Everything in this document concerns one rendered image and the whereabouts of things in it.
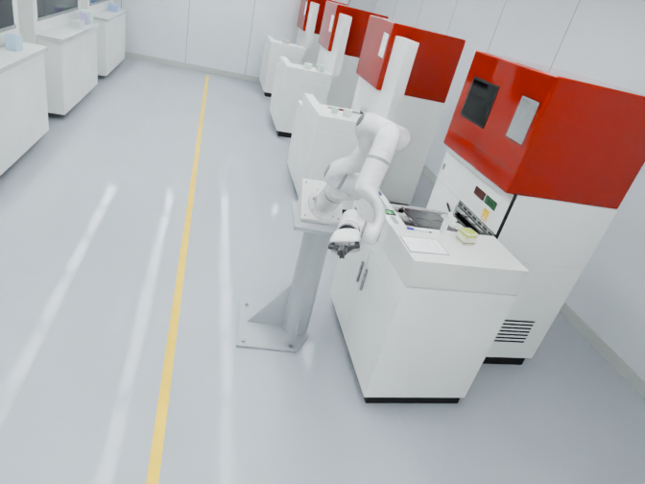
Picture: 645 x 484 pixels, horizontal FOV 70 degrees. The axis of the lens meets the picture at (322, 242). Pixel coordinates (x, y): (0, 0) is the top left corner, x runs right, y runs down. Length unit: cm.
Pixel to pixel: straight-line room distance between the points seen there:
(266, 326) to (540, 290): 172
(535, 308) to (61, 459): 266
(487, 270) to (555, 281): 89
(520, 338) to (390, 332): 122
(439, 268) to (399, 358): 57
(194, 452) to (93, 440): 44
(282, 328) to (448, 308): 113
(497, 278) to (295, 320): 123
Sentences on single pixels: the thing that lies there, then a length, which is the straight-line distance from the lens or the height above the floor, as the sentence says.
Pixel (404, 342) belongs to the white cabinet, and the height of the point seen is 48.
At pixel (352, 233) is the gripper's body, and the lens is 157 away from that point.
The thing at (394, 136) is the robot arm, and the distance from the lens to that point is 175.
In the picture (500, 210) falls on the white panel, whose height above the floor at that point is 110.
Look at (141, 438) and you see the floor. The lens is 241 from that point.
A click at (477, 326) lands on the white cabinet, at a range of 255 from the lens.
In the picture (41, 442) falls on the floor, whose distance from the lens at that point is 247.
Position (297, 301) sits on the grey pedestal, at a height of 28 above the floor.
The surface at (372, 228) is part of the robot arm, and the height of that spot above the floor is 122.
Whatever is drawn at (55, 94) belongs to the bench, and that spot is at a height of 30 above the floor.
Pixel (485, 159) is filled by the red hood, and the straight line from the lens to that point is 280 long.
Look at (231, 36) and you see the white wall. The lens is 1016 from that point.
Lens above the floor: 192
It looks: 28 degrees down
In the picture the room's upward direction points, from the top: 14 degrees clockwise
